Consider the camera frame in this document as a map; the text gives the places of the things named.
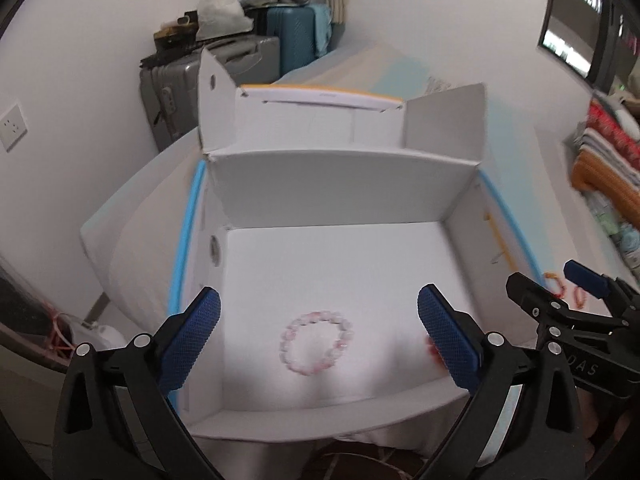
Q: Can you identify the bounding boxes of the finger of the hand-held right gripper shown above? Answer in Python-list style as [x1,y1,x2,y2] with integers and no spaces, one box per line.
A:
[506,272,628,341]
[564,260,640,318]

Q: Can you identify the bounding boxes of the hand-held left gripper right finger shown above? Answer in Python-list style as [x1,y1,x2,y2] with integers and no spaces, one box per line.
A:
[417,284,586,480]

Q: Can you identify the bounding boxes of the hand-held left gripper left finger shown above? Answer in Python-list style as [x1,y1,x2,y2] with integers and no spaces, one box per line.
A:
[52,286,223,480]

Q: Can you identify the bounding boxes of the red braided bracelet gold beads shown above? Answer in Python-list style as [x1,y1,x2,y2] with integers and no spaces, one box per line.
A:
[544,272,587,308]

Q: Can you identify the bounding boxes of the pink bead bracelet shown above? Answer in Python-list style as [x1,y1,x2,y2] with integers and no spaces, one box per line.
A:
[280,310,356,375]

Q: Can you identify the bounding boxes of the white cardboard box yellow lid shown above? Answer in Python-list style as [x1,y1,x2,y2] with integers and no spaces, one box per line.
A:
[176,47,546,458]

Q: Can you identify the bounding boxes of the floral quilt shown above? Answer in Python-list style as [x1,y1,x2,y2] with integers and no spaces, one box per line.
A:
[582,187,640,281]

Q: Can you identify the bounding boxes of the white appliance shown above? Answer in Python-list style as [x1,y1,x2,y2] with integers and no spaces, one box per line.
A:
[67,315,126,356]

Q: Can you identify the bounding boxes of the grey suitcase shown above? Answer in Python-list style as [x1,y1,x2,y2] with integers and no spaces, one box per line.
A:
[139,35,281,153]

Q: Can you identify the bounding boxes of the window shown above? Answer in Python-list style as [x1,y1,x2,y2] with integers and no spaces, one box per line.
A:
[537,0,640,87]

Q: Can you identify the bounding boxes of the black and yellow item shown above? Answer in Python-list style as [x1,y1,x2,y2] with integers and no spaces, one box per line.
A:
[151,11,201,52]

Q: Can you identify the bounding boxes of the blue suitcase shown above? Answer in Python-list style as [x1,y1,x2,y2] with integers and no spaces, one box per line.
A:
[265,4,331,81]

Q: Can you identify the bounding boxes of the white plastic bag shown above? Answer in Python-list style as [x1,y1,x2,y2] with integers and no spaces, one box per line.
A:
[195,0,254,42]

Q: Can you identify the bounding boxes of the teal cloth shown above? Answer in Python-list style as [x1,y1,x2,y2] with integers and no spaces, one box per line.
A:
[313,4,334,57]

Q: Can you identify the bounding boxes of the orange cord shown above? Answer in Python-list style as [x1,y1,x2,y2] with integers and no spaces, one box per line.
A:
[44,302,76,361]

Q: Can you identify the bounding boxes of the white wall socket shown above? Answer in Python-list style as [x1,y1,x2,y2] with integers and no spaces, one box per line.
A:
[0,104,27,153]

